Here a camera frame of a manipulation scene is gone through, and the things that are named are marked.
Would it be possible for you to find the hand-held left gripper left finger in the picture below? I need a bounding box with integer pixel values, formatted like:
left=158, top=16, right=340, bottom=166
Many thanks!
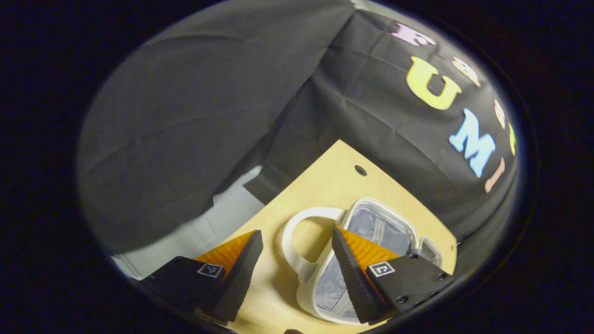
left=139, top=230, right=264, bottom=323

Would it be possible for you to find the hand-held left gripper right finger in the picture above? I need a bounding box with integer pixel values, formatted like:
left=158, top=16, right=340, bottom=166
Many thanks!
left=331, top=226, right=455, bottom=324

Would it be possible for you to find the white suitcase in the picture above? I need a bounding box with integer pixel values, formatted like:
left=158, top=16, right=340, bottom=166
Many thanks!
left=281, top=197, right=444, bottom=325

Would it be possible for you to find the black backdrop cloth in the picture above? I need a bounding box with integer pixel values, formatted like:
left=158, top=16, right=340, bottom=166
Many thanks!
left=77, top=0, right=520, bottom=256

